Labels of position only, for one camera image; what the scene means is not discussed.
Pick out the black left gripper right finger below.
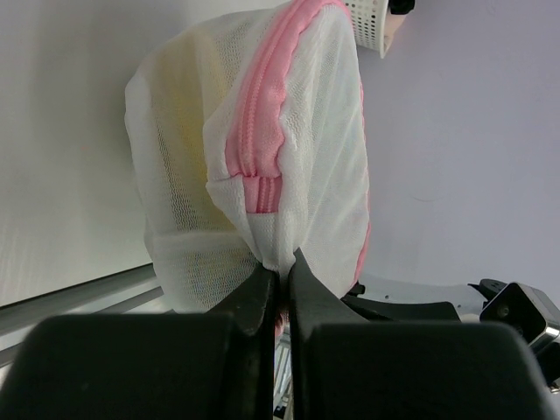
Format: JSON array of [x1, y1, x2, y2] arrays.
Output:
[[289, 251, 557, 419]]

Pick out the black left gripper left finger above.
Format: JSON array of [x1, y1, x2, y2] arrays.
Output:
[[1, 267, 276, 419]]

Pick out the white mesh laundry bag pink zipper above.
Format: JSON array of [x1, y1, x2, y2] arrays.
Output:
[[125, 1, 370, 312]]

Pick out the white perforated plastic basket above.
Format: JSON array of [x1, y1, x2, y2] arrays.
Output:
[[343, 0, 416, 59]]

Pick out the aluminium mounting rail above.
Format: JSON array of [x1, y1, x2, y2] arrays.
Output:
[[1, 264, 170, 375]]

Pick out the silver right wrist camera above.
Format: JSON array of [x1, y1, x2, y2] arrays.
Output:
[[478, 279, 559, 366]]

